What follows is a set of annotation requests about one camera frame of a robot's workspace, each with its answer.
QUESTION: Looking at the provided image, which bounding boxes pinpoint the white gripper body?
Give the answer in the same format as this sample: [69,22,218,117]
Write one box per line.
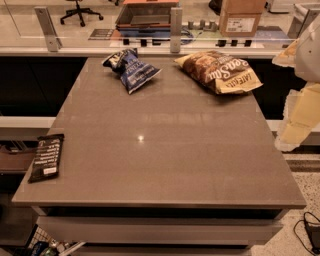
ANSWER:
[295,14,320,83]

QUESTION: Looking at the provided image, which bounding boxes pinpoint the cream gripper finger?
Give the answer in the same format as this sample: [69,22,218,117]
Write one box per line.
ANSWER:
[275,82,320,152]
[272,39,299,68]

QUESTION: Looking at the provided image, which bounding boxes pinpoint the blue potato chip bag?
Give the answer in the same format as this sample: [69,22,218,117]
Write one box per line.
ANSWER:
[102,48,161,94]

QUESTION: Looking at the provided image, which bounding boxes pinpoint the brown yellow chip bag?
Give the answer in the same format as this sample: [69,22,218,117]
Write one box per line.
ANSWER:
[174,50,262,94]

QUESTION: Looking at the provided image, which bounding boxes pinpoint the black rxbar chocolate wrapper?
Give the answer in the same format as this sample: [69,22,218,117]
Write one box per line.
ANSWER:
[28,134,64,183]

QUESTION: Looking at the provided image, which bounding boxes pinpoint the cardboard box with label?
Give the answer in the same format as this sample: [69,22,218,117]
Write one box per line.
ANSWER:
[219,0,266,37]

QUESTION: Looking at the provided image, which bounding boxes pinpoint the grey plastic bin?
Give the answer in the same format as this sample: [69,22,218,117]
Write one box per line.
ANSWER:
[116,0,179,28]

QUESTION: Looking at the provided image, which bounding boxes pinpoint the black office chair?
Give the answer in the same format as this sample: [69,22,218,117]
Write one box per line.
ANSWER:
[60,0,104,27]

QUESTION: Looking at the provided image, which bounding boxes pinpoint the right metal glass bracket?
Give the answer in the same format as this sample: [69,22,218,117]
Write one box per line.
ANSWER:
[287,3,320,39]

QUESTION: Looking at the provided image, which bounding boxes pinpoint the metal glass bracket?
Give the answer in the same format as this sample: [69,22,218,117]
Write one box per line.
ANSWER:
[170,7,182,53]
[287,3,320,39]
[34,6,62,52]

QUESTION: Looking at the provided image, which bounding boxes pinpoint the black power adapter cable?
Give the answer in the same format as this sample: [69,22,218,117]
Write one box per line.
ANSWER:
[293,211,320,256]

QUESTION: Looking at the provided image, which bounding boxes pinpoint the middle metal glass bracket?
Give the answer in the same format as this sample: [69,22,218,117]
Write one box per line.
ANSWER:
[170,7,182,53]

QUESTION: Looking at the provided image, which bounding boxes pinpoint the left metal glass bracket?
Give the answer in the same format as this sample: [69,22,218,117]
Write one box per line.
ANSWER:
[34,6,62,52]

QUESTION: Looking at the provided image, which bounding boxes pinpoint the wire basket with items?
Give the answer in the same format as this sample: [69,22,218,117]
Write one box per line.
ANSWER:
[24,225,85,256]

